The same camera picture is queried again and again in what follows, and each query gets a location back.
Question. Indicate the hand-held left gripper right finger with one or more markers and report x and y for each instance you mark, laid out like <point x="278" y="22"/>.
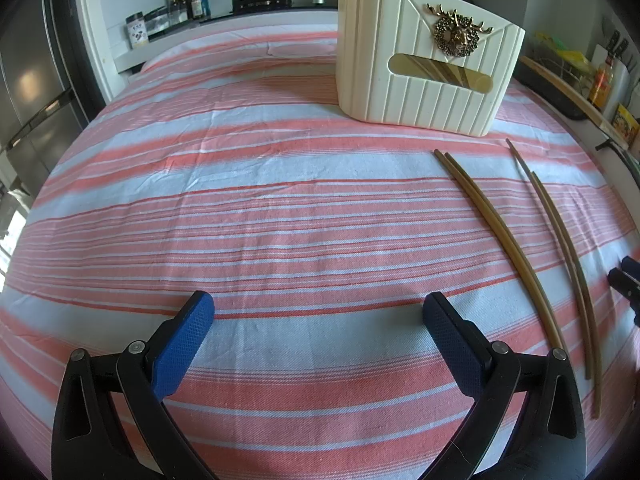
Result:
<point x="450" y="345"/>

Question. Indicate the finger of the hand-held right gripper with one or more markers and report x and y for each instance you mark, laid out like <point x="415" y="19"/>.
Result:
<point x="625" y="280"/>

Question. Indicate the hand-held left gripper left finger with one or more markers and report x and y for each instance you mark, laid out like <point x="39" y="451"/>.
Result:
<point x="182" y="345"/>

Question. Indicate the wooden chopstick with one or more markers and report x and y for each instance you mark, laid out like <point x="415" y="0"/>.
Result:
<point x="596" y="400"/>
<point x="442" y="159"/>
<point x="454" y="164"/>
<point x="588" y="360"/>

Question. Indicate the cream ribbed utensil holder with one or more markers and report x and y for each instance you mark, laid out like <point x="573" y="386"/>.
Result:
<point x="370" y="60"/>

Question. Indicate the pink white striped tablecloth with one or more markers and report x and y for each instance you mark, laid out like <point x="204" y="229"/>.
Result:
<point x="250" y="210"/>

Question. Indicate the yellow packet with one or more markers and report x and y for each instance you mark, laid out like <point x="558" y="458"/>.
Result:
<point x="627" y="122"/>

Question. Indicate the orange sauce bottle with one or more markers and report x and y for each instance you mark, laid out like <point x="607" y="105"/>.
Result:
<point x="601" y="82"/>

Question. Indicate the white knife holder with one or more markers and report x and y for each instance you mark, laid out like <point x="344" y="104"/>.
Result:
<point x="617" y="70"/>

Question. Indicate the grey refrigerator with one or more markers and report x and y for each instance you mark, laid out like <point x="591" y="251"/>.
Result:
<point x="30" y="85"/>

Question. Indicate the black lid spice jar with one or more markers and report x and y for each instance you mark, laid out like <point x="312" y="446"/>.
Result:
<point x="137" y="32"/>

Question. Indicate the dark sauce bottle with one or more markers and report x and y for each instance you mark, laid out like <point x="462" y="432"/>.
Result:
<point x="171" y="7"/>

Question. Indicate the black gas cooktop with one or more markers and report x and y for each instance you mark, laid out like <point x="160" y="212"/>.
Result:
<point x="305" y="8"/>

